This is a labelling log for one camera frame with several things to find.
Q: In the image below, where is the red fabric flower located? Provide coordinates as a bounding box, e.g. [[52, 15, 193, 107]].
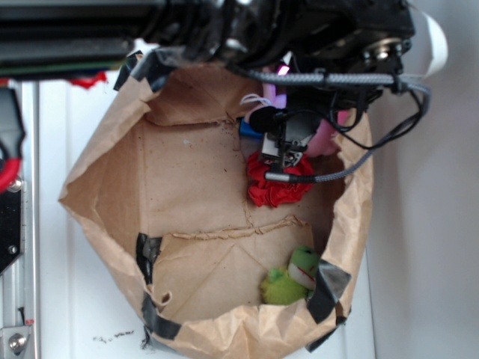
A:
[[247, 151, 313, 208]]

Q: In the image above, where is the green plush frog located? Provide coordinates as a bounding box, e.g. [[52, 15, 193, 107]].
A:
[[260, 245, 320, 305]]

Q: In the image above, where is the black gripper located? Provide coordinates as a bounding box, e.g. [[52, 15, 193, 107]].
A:
[[224, 1, 415, 109]]

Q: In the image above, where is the blue block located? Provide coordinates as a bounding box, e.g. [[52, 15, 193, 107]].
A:
[[239, 117, 263, 140]]

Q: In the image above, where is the pink plush bunny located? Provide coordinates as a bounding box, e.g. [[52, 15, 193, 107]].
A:
[[239, 83, 338, 158]]

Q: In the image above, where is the black bracket plate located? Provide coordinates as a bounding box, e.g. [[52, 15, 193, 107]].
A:
[[0, 88, 27, 278]]

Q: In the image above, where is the brown paper bag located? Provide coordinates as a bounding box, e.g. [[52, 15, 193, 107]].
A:
[[60, 53, 373, 358]]

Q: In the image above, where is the grey braided cable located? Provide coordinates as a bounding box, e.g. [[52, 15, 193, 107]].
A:
[[228, 63, 432, 184]]

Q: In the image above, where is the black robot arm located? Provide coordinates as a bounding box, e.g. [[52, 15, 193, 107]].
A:
[[1, 1, 415, 109]]

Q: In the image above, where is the aluminium frame rail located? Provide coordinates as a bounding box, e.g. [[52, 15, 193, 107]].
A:
[[1, 80, 40, 358]]

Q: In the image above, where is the silver corner bracket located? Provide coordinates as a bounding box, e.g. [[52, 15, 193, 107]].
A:
[[1, 325, 31, 359]]

